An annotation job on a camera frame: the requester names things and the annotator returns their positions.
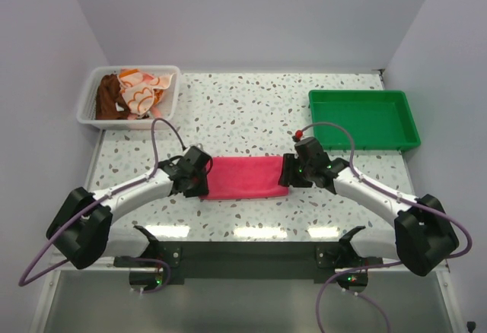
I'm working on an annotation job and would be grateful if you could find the pink microfibre towel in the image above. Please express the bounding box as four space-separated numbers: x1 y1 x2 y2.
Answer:
201 156 288 201

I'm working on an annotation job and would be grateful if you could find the brown towel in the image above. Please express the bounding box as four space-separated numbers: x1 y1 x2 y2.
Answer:
95 74 130 120

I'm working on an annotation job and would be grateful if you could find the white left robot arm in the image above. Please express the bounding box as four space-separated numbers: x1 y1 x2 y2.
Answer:
46 146 213 269

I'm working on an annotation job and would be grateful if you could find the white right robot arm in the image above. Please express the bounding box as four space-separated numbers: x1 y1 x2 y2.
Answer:
279 138 460 276

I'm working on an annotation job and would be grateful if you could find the green plastic tray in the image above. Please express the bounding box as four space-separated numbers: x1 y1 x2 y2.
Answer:
308 90 421 151

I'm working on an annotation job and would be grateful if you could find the orange patterned cream towel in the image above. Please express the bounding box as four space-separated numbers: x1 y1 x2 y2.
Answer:
116 68 174 120

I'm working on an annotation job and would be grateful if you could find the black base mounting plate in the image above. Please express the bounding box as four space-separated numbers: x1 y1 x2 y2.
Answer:
113 240 384 287

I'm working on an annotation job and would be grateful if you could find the white plastic laundry basket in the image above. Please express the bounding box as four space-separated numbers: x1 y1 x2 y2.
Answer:
77 65 182 130

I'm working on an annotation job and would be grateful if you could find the aluminium rail frame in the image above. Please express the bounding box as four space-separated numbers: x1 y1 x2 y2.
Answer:
28 211 461 333

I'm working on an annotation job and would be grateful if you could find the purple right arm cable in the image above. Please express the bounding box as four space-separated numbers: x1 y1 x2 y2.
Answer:
294 121 473 333

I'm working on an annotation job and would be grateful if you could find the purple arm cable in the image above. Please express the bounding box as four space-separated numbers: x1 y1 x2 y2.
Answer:
294 121 473 333
18 118 202 294

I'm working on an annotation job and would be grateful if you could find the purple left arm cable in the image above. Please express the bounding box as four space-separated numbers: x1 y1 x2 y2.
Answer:
18 118 202 294

